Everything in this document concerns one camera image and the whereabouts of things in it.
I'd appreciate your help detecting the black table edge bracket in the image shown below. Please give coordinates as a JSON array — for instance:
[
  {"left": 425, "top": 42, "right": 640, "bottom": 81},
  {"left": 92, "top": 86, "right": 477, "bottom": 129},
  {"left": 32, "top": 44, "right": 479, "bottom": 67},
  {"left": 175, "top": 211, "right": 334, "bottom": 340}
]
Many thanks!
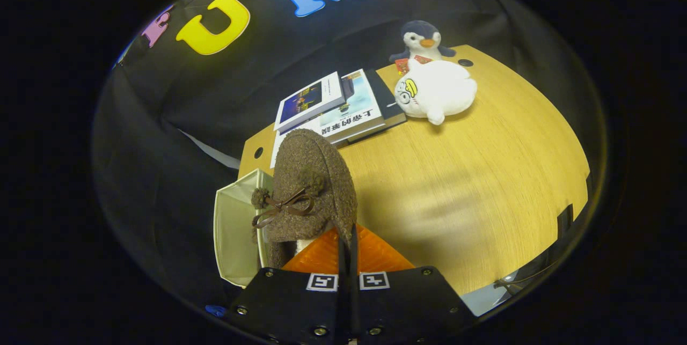
[{"left": 557, "top": 204, "right": 574, "bottom": 238}]

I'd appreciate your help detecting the green fabric storage box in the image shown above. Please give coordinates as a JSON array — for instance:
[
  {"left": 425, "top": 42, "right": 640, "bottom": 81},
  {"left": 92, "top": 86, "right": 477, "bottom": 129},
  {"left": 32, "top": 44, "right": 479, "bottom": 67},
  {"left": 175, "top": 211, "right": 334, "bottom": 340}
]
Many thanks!
[{"left": 214, "top": 168, "right": 277, "bottom": 288}]

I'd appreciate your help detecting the dark blue cover book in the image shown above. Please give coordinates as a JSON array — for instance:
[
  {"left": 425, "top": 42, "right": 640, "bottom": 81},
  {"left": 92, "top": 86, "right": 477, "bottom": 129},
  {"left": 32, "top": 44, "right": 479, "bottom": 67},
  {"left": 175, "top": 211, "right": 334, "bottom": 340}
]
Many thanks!
[{"left": 274, "top": 71, "right": 346, "bottom": 134}]

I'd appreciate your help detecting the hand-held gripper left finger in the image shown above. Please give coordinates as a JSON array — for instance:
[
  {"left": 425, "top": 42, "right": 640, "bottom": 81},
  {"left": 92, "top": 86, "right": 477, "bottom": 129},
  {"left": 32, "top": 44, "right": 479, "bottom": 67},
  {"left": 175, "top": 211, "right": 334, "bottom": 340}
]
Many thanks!
[{"left": 225, "top": 227, "right": 349, "bottom": 345}]

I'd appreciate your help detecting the brown fuzzy shoe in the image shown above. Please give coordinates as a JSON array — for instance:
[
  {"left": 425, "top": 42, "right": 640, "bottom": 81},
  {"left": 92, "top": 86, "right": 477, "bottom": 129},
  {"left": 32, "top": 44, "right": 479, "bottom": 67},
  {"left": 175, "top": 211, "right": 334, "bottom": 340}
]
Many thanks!
[{"left": 251, "top": 129, "right": 359, "bottom": 269}]

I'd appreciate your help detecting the white round plush toy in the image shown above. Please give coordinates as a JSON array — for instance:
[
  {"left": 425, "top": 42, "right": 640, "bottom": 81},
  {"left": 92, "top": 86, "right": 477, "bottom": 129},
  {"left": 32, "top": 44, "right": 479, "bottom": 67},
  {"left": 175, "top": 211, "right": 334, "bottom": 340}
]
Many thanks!
[{"left": 394, "top": 59, "right": 478, "bottom": 126}]

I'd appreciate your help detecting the black backdrop cloth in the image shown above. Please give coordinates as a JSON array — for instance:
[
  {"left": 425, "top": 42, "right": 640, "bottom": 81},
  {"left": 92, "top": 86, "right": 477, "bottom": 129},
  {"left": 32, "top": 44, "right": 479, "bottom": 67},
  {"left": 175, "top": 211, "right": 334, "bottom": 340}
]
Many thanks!
[{"left": 91, "top": 0, "right": 607, "bottom": 303}]

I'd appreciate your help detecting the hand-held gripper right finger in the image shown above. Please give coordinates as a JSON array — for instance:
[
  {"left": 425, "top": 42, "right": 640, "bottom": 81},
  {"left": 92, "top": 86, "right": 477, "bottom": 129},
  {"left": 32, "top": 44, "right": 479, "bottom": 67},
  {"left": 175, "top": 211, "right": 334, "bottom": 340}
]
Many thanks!
[{"left": 350, "top": 225, "right": 476, "bottom": 345}]

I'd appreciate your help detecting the penguin plush toy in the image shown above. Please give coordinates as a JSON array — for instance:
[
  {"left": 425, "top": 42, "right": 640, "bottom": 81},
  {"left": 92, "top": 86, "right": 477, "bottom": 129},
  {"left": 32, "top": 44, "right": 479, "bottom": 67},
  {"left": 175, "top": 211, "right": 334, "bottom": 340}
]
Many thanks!
[{"left": 389, "top": 20, "right": 457, "bottom": 75}]

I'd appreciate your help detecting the light blue cover book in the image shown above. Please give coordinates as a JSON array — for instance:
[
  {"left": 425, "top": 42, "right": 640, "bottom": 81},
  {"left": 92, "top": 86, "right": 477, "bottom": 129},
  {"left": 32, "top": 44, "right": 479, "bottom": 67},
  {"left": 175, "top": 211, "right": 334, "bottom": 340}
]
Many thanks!
[{"left": 317, "top": 69, "right": 386, "bottom": 144}]

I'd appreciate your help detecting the black cover book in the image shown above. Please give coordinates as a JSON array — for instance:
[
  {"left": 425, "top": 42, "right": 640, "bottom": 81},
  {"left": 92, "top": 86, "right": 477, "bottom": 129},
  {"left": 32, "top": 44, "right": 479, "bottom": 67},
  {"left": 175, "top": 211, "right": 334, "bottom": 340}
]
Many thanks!
[{"left": 349, "top": 69, "right": 407, "bottom": 144}]

